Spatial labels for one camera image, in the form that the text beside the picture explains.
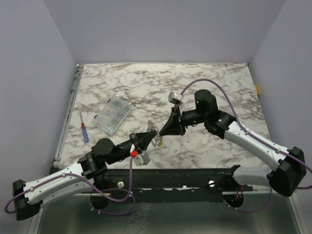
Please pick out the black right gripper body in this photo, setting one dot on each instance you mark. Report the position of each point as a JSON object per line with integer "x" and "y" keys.
{"x": 179, "y": 120}

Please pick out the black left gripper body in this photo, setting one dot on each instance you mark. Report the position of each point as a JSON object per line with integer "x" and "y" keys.
{"x": 140, "y": 144}

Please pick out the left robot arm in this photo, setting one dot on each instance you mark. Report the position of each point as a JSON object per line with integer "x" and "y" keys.
{"x": 88, "y": 174}

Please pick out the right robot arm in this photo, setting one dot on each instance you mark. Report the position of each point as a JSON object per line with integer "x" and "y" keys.
{"x": 284, "y": 167}

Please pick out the clear plastic screw box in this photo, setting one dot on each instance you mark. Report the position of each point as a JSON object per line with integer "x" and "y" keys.
{"x": 112, "y": 115}

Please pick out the blue red screwdriver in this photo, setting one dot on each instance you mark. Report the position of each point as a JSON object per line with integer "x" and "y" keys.
{"x": 84, "y": 131}

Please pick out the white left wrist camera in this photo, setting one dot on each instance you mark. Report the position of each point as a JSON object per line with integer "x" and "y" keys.
{"x": 140, "y": 159}

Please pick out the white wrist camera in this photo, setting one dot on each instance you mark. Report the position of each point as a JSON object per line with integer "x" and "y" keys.
{"x": 175, "y": 98}
{"x": 140, "y": 159}

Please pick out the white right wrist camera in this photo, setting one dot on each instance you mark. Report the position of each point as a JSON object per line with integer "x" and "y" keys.
{"x": 175, "y": 98}

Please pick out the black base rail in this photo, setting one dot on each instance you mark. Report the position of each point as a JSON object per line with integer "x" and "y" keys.
{"x": 174, "y": 185}

